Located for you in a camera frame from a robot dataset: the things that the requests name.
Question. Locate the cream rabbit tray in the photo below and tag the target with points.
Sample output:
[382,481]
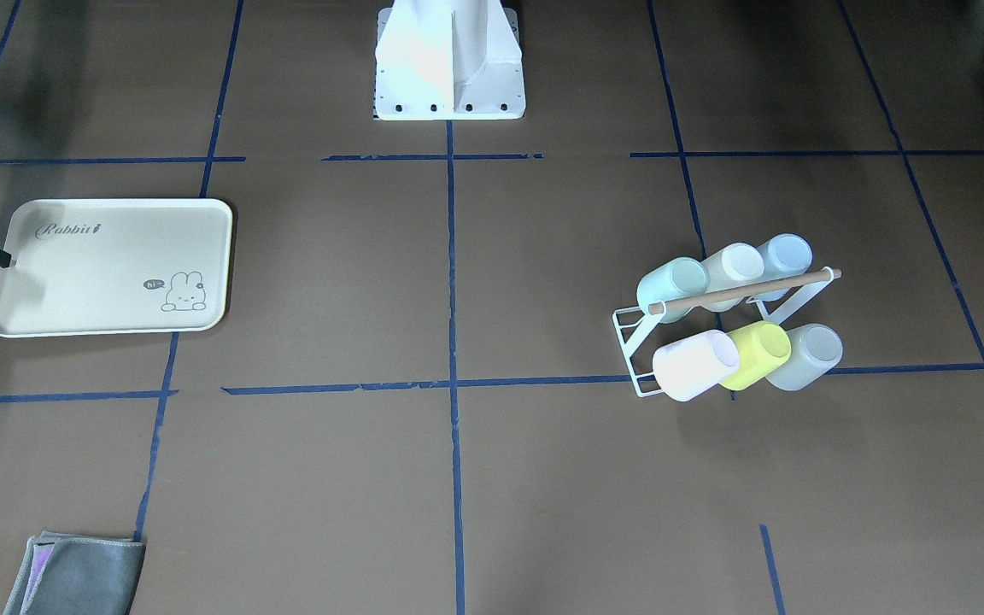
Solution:
[115,266]

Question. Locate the mint green cup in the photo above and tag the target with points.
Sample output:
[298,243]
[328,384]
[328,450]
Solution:
[682,277]

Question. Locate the pink cup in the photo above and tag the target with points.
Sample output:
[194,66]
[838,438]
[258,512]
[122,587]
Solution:
[692,365]

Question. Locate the beige cup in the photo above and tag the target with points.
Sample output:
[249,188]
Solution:
[731,267]

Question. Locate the yellow cup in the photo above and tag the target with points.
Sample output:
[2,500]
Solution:
[762,348]

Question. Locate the light blue cup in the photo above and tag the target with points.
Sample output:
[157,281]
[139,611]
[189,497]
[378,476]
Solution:
[785,255]

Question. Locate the grey cup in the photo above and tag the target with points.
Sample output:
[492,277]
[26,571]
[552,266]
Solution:
[814,349]

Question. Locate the grey folded cloth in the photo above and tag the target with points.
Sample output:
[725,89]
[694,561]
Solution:
[63,573]

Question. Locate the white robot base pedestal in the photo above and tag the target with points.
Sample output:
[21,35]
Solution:
[449,60]

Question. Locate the white wire cup rack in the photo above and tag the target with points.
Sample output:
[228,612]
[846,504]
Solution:
[632,326]

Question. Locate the wooden rack handle rod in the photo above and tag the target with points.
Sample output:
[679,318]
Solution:
[825,275]

